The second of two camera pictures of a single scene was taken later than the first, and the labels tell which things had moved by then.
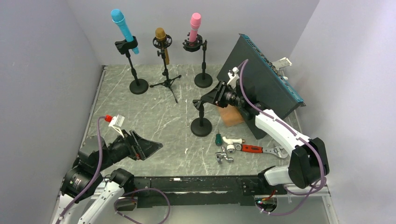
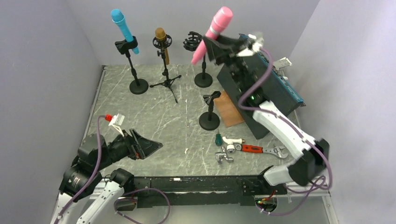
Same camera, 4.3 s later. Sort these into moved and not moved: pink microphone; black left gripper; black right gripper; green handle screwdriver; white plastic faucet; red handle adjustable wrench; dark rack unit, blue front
Moved: pink microphone; black right gripper
Not moved: red handle adjustable wrench; dark rack unit, blue front; black left gripper; white plastic faucet; green handle screwdriver
